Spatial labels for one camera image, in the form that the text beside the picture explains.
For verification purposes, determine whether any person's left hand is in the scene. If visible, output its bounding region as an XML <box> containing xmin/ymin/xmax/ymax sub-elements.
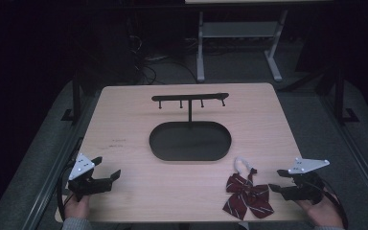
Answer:
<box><xmin>63</xmin><ymin>193</ymin><xmax>91</xmax><ymax>220</ymax></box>

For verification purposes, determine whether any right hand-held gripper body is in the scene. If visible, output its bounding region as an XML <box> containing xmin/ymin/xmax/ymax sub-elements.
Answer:
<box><xmin>280</xmin><ymin>156</ymin><xmax>331</xmax><ymax>206</ymax></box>

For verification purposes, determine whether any white metal desk frame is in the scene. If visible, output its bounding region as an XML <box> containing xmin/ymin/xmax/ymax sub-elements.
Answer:
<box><xmin>195</xmin><ymin>9</ymin><xmax>289</xmax><ymax>83</ymax></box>

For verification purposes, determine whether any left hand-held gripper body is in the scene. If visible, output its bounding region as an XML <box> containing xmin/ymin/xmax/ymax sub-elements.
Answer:
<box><xmin>67</xmin><ymin>152</ymin><xmax>114</xmax><ymax>202</ymax></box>

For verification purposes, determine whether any tangle of black floor cables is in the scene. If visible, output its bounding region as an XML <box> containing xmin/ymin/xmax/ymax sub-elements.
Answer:
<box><xmin>126</xmin><ymin>30</ymin><xmax>199</xmax><ymax>86</ymax></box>

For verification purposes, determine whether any dark red striped bow tie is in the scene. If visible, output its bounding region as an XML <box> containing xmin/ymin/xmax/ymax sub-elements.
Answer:
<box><xmin>221</xmin><ymin>155</ymin><xmax>275</xmax><ymax>221</ymax></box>

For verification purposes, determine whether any black metal stand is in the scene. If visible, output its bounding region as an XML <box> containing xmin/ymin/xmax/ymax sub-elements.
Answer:
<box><xmin>331</xmin><ymin>65</ymin><xmax>361</xmax><ymax>125</ymax></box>
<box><xmin>60</xmin><ymin>68</ymin><xmax>84</xmax><ymax>125</ymax></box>

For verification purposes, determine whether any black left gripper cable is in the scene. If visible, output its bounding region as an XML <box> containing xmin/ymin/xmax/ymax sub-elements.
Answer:
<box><xmin>56</xmin><ymin>137</ymin><xmax>84</xmax><ymax>222</ymax></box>

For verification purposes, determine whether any grey metal rail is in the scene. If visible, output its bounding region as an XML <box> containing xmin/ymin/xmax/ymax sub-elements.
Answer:
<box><xmin>20</xmin><ymin>99</ymin><xmax>92</xmax><ymax>230</ymax></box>
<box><xmin>318</xmin><ymin>94</ymin><xmax>368</xmax><ymax>213</ymax></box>

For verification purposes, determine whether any person's right hand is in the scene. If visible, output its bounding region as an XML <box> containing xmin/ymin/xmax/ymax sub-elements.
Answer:
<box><xmin>294</xmin><ymin>191</ymin><xmax>345</xmax><ymax>229</ymax></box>

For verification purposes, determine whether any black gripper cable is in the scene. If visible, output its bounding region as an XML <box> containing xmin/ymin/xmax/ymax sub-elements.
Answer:
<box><xmin>318</xmin><ymin>181</ymin><xmax>350</xmax><ymax>230</ymax></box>
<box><xmin>56</xmin><ymin>137</ymin><xmax>84</xmax><ymax>222</ymax></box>

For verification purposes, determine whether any black hook rack with tray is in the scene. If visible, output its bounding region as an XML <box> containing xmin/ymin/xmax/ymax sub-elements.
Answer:
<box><xmin>149</xmin><ymin>92</ymin><xmax>233</xmax><ymax>163</ymax></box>

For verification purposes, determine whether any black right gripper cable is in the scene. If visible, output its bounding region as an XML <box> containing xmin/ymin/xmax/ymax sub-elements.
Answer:
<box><xmin>318</xmin><ymin>181</ymin><xmax>350</xmax><ymax>230</ymax></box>

